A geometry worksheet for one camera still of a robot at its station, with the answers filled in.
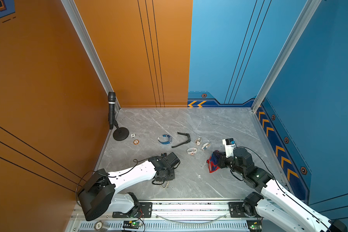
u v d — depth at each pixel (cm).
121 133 103
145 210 74
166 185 81
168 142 98
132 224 71
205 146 95
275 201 50
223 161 67
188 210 75
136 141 100
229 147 69
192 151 92
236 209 73
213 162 77
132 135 103
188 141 97
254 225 71
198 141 99
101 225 64
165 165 64
